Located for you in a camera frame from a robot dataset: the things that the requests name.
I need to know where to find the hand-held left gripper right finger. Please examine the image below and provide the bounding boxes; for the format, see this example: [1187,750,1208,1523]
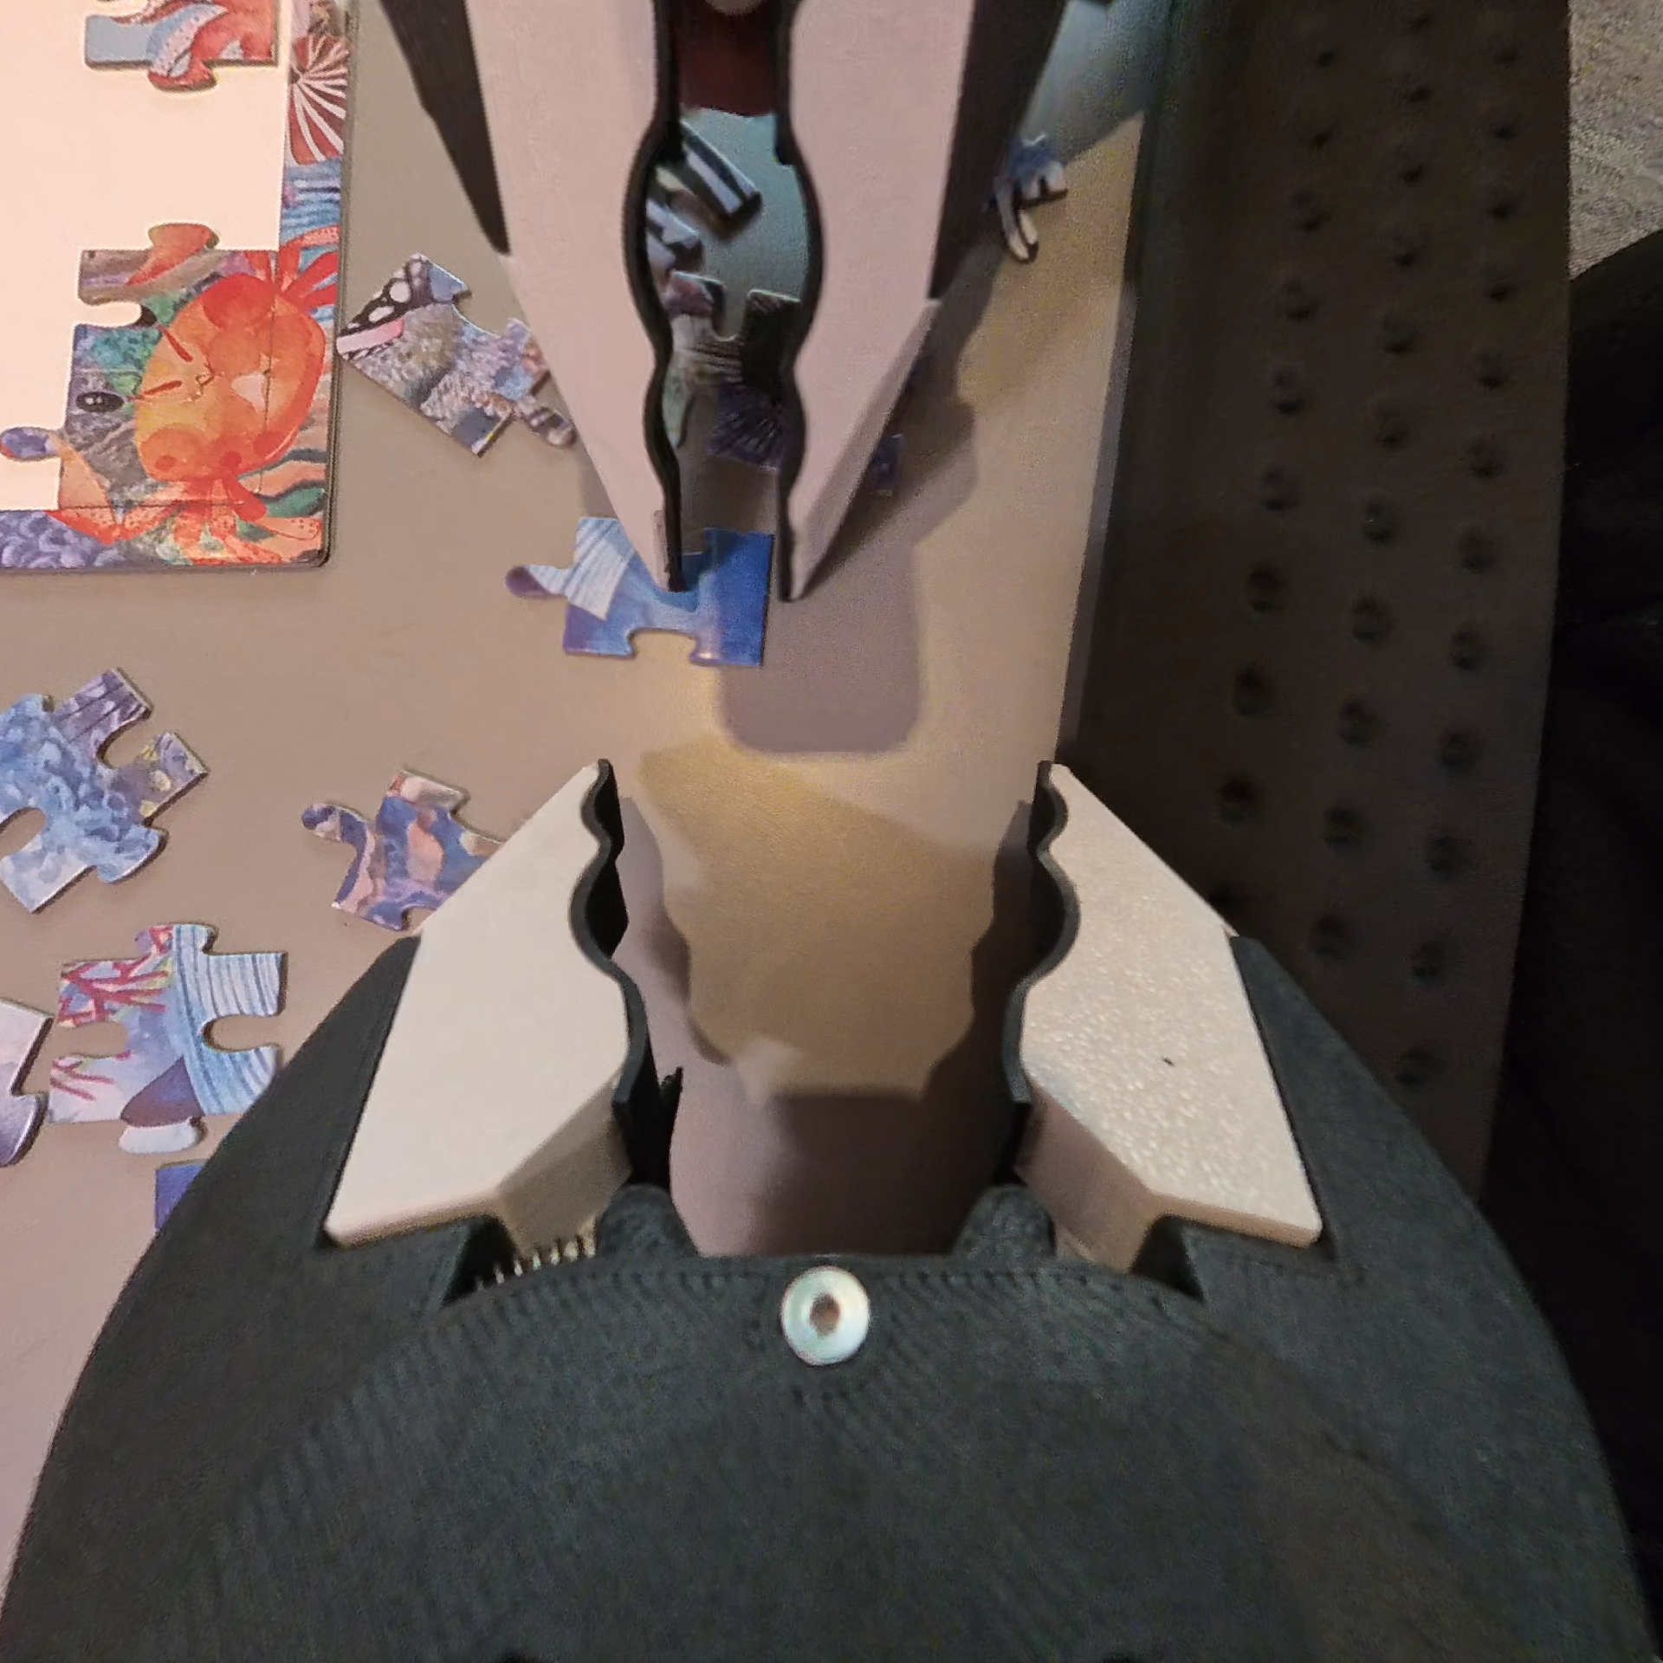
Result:
[993,760,1341,1251]

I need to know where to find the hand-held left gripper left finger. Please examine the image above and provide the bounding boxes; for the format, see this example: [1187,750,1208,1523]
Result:
[321,760,688,1241]

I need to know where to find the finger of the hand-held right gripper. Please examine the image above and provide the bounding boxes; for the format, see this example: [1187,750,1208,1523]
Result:
[765,0,975,599]
[464,0,688,592]

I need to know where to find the red octopus puzzle piece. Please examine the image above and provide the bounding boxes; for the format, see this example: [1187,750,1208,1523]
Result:
[84,0,279,72]

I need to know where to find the ocean jigsaw puzzle frame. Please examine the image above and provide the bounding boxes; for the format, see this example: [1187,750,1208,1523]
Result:
[0,0,355,574]

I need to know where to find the joined orange crab puzzle pieces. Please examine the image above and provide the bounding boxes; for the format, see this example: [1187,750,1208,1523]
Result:
[0,224,290,511]

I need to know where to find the blue white-striped puzzle piece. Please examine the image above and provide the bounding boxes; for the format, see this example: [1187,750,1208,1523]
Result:
[507,517,775,667]

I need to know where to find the purple blue bubbly puzzle piece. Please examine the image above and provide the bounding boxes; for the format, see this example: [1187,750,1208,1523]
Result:
[0,667,205,914]

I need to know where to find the zebra striped puzzle piece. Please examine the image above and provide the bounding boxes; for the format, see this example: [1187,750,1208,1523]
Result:
[647,118,760,247]

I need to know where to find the lavender zebra-tab puzzle piece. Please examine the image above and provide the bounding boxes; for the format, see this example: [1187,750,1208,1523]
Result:
[989,131,1068,261]

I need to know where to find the black white spotted puzzle piece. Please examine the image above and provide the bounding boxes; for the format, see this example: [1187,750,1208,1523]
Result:
[335,257,573,455]

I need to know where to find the green grey urchin-spine puzzle piece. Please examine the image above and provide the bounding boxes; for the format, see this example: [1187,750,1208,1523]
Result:
[662,274,801,463]

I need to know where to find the purple orange fish puzzle piece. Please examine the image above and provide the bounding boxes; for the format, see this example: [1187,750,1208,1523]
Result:
[303,772,508,934]

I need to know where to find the red coral striped puzzle piece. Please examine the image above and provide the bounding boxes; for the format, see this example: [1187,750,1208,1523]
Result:
[47,926,289,1153]

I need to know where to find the purple white-patch puzzle piece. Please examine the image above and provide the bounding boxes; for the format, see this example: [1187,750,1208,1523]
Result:
[0,1002,54,1168]

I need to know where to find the dark perforated panel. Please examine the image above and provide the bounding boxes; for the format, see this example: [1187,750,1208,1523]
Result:
[1062,0,1580,1203]

